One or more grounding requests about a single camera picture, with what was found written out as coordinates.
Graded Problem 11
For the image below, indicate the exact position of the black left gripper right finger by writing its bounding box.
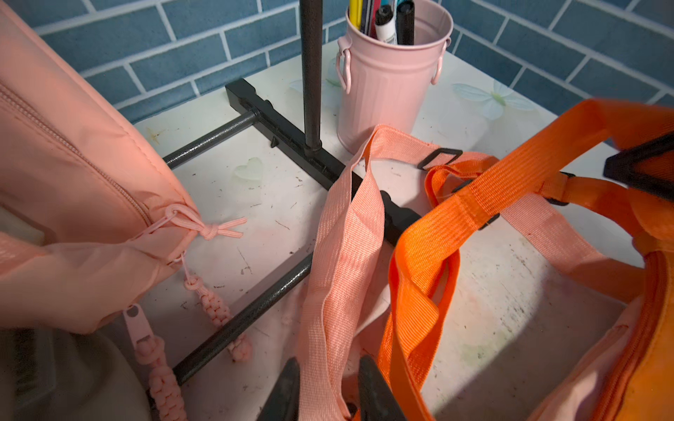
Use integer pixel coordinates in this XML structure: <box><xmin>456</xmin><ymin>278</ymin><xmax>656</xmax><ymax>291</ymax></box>
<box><xmin>358</xmin><ymin>355</ymin><xmax>407</xmax><ymax>421</ymax></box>

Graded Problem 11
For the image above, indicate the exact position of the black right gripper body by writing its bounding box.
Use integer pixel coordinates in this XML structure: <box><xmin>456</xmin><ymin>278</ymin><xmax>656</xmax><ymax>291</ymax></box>
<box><xmin>603</xmin><ymin>133</ymin><xmax>673</xmax><ymax>202</ymax></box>

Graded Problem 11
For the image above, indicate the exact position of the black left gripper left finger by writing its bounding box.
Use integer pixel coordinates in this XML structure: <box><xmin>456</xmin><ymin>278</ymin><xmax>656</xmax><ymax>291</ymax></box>
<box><xmin>257</xmin><ymin>357</ymin><xmax>300</xmax><ymax>421</ymax></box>

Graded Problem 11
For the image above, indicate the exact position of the bright orange crescent bag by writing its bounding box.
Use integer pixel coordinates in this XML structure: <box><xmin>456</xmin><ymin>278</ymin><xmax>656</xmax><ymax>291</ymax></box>
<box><xmin>377</xmin><ymin>99</ymin><xmax>673</xmax><ymax>420</ymax></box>

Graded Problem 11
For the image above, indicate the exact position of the pink bag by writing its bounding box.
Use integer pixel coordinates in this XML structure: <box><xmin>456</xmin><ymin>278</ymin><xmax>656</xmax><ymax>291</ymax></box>
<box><xmin>299</xmin><ymin>126</ymin><xmax>645</xmax><ymax>420</ymax></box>
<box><xmin>1</xmin><ymin>5</ymin><xmax>242</xmax><ymax>420</ymax></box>

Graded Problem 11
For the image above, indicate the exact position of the beige bag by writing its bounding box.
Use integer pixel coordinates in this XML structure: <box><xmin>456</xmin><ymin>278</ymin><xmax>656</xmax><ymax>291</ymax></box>
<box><xmin>1</xmin><ymin>210</ymin><xmax>156</xmax><ymax>420</ymax></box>

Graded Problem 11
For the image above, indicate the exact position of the white butterfly sticker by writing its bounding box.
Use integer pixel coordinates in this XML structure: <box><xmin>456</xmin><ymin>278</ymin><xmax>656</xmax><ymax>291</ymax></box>
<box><xmin>452</xmin><ymin>80</ymin><xmax>535</xmax><ymax>121</ymax></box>

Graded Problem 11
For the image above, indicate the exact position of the pink metal pen bucket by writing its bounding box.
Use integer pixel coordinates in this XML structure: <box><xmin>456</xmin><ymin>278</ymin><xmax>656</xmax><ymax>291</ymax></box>
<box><xmin>335</xmin><ymin>1</ymin><xmax>454</xmax><ymax>154</ymax></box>

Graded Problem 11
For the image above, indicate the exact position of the black clothes rack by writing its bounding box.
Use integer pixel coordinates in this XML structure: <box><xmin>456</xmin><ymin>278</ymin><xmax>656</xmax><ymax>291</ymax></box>
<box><xmin>163</xmin><ymin>1</ymin><xmax>421</xmax><ymax>385</ymax></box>

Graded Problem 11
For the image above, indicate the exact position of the white marker pen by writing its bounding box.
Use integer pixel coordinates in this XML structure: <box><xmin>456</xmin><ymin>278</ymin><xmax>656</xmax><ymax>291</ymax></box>
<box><xmin>375</xmin><ymin>5</ymin><xmax>398</xmax><ymax>45</ymax></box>

